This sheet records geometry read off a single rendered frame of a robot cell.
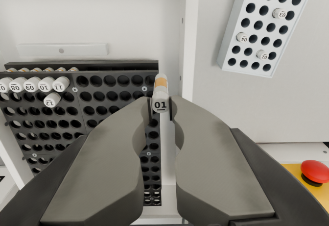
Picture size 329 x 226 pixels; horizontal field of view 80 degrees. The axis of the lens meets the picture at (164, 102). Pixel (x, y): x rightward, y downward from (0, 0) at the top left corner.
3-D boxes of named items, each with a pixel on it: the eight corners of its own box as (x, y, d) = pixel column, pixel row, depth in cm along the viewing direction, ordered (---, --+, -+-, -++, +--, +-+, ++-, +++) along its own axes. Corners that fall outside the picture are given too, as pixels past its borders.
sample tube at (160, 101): (168, 85, 17) (170, 113, 13) (154, 85, 17) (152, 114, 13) (168, 71, 17) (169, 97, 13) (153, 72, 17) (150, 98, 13)
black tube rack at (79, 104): (22, 55, 26) (-17, 74, 20) (158, 54, 26) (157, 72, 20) (66, 174, 37) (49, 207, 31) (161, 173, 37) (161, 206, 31)
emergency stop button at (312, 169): (297, 157, 32) (314, 177, 29) (322, 156, 32) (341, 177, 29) (292, 170, 34) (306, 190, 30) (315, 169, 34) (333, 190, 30)
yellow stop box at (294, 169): (278, 160, 35) (304, 197, 28) (319, 159, 35) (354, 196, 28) (271, 179, 37) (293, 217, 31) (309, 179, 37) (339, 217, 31)
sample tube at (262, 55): (249, 43, 32) (262, 51, 28) (257, 45, 32) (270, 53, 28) (246, 51, 33) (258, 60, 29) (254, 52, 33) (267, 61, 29)
